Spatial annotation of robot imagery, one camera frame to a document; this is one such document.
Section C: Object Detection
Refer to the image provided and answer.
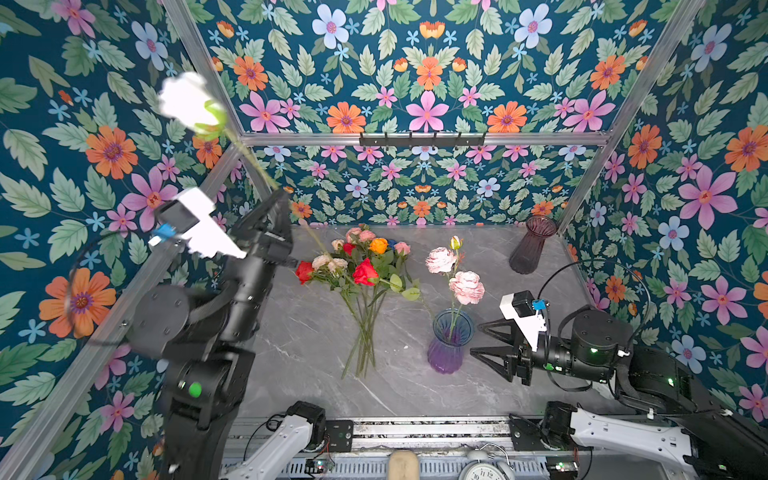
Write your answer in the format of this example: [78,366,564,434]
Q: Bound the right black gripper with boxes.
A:
[468,315,609,387]

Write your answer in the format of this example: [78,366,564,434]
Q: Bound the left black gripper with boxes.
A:
[216,178,304,343]

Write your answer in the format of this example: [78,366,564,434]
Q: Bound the blue purple glass vase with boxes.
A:
[427,309,475,374]

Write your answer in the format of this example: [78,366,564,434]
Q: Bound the pink peony flower stem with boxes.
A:
[425,235,486,340]

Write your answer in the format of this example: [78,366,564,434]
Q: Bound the red rose stem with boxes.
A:
[352,259,435,324]

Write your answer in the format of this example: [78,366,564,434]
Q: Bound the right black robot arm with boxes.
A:
[470,306,767,479]

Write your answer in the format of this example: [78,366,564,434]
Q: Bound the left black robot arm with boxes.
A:
[127,188,298,479]

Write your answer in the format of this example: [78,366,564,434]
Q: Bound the dark purple glass vase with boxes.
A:
[509,215,558,275]

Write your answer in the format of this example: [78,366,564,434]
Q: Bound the mixed flower bunch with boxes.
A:
[295,227,422,379]

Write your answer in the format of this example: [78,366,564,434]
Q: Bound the white alarm clock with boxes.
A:
[458,450,516,480]

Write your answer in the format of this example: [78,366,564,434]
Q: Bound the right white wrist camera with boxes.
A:
[499,290,547,352]

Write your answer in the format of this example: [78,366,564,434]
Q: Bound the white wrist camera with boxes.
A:
[148,187,247,259]
[499,290,547,352]

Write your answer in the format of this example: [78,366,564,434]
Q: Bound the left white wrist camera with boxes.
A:
[148,187,247,259]

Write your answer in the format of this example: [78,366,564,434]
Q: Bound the aluminium mounting rail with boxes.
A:
[227,416,679,457]

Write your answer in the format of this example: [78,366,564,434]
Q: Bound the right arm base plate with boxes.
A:
[508,405,594,453]

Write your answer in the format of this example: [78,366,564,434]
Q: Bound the black hook rail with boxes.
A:
[358,132,486,148]

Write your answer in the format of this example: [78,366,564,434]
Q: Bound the beige wooden handle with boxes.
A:
[386,450,420,480]

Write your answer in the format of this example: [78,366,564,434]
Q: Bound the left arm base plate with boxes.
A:
[301,419,355,453]

